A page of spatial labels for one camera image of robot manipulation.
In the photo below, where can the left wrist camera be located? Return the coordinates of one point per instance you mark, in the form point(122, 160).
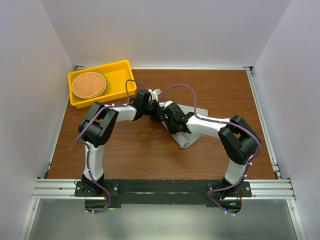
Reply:
point(154, 94)

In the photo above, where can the aluminium frame rail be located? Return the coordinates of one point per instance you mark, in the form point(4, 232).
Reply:
point(266, 189)

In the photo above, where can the yellow plastic bin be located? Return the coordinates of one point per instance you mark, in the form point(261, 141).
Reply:
point(119, 78)

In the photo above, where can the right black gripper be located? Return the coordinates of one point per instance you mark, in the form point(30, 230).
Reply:
point(172, 131)

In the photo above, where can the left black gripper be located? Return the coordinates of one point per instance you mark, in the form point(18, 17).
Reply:
point(156, 116)

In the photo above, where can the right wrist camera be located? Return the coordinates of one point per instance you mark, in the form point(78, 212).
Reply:
point(165, 104)

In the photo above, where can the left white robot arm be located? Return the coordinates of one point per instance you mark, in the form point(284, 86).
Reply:
point(97, 127)

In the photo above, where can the grey cloth napkin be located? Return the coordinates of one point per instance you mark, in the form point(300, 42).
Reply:
point(184, 139)

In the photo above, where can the round woven coaster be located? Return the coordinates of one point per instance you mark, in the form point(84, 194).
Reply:
point(89, 85)

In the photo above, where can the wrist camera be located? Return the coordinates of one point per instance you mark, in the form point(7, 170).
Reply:
point(154, 94)
point(165, 104)

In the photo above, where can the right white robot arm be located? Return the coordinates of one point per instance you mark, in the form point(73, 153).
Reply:
point(240, 142)

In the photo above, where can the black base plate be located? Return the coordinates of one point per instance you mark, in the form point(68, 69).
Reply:
point(163, 192)

